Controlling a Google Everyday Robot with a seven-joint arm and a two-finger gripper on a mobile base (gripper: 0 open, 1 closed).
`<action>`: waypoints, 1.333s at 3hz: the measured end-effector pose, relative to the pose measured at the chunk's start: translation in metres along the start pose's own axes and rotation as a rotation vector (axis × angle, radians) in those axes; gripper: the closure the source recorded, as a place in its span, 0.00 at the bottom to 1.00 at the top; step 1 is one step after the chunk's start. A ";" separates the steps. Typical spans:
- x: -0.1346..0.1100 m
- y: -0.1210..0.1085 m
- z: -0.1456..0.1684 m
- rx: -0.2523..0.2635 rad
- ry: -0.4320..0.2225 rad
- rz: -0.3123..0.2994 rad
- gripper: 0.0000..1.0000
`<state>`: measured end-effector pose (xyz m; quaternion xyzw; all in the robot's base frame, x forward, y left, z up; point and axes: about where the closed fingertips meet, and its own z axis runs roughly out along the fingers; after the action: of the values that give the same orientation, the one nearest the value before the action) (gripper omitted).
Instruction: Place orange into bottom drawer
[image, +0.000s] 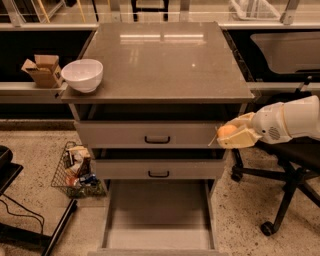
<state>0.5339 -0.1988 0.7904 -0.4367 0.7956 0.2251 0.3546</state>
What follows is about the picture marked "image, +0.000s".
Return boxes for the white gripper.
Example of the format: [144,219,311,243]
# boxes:
[217,102,292,149]

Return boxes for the orange fruit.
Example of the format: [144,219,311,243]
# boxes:
[217,125,237,138]

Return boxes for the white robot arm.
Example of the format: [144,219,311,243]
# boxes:
[217,95,320,149]

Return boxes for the grey drawer cabinet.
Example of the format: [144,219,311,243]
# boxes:
[60,21,256,256]

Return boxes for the bottom grey drawer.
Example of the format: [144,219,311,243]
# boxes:
[88,179,229,256]

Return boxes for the grey drawer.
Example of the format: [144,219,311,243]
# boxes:
[92,149,226,180]
[88,179,229,256]
[71,103,241,149]

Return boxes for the middle grey drawer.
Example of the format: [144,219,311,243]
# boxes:
[92,149,226,180]

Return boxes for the top grey drawer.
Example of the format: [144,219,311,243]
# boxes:
[71,103,241,149]

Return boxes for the black office chair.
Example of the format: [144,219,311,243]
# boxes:
[231,137,320,236]

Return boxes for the white bowl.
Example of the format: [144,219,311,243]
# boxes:
[61,59,104,93]

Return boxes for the open cardboard box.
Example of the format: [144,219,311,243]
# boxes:
[21,55,63,88]

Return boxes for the black stand base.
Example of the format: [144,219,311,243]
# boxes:
[0,145,79,256]

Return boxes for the wire basket with items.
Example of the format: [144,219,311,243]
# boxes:
[51,141,105,198]

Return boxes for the black cable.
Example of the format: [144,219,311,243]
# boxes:
[0,193,46,235]

